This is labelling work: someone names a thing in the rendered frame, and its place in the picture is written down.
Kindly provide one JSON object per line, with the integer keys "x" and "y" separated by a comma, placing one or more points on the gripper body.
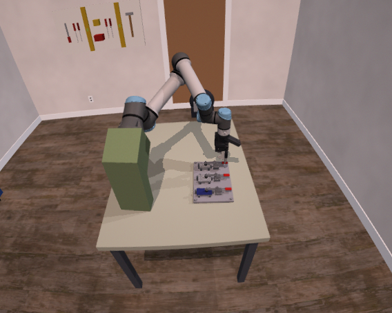
{"x": 220, "y": 143}

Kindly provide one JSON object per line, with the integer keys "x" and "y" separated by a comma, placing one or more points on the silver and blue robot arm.
{"x": 139, "y": 115}

